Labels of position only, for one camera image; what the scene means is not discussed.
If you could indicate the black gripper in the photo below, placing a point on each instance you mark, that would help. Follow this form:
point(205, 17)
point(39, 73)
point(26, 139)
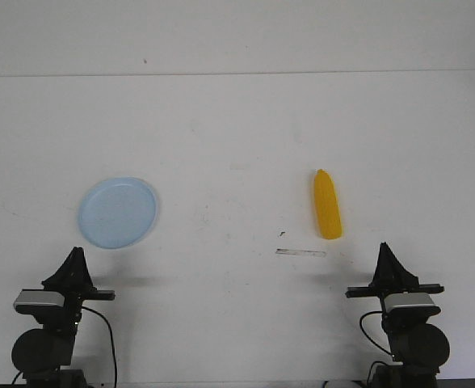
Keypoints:
point(75, 293)
point(400, 276)

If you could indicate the light blue round plate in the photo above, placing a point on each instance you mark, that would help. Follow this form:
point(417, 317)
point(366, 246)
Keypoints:
point(117, 212)

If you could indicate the yellow corn cob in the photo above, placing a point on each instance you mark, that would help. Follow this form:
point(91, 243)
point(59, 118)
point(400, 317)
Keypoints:
point(326, 206)

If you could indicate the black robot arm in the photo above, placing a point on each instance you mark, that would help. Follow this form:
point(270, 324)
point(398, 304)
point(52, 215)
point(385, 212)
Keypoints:
point(417, 348)
point(43, 356)

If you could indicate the clear tape strip horizontal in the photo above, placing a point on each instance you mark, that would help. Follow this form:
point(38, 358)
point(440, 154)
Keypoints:
point(309, 253)

